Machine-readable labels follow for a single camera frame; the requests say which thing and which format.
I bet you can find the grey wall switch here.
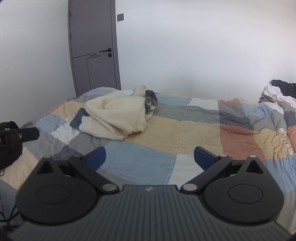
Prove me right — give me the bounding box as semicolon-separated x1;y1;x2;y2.
117;13;124;22

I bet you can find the grey bedroom door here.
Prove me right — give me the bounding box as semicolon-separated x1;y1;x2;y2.
68;0;121;96

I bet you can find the colourful patchwork bed quilt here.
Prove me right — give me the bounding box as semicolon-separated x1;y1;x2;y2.
1;88;295;232

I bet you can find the pile of clothes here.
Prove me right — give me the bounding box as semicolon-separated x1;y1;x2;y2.
261;79;295;108

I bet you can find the cream striped fleece sweater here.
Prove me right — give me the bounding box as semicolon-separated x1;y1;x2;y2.
69;84;159;141

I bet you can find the black door handle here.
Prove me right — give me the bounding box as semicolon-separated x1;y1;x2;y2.
99;48;112;58

